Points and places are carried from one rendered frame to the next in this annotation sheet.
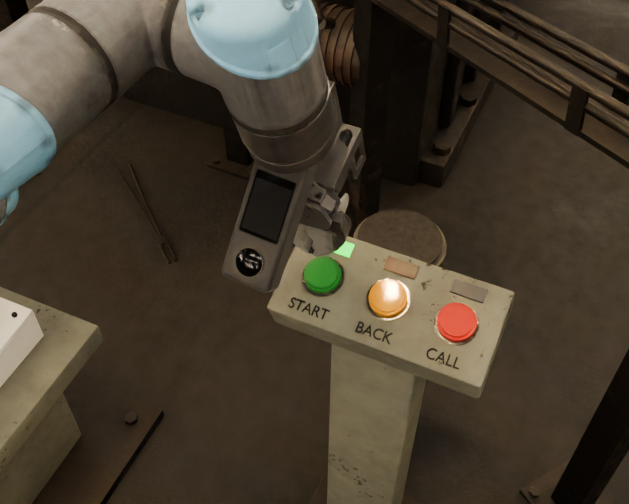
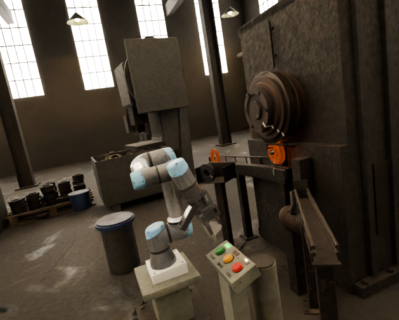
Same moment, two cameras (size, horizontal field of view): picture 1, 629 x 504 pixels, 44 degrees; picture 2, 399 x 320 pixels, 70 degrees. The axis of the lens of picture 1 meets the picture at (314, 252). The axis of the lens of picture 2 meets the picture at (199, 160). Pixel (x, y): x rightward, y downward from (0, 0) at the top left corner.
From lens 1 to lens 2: 0.82 m
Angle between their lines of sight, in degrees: 54
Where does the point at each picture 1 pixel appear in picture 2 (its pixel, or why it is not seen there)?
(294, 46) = (177, 171)
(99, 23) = (160, 167)
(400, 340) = (224, 268)
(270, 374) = not seen: outside the picture
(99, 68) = (156, 174)
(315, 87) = (186, 182)
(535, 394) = not seen: outside the picture
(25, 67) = (145, 171)
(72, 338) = (193, 275)
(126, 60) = (162, 174)
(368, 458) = not seen: outside the picture
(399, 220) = (265, 256)
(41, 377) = (180, 280)
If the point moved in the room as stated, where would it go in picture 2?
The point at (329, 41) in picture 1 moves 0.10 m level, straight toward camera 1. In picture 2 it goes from (294, 218) to (285, 225)
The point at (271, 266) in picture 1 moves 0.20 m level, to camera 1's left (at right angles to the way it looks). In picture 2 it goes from (183, 223) to (151, 216)
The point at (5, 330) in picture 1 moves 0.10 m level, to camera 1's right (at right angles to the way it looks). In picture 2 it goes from (178, 264) to (190, 269)
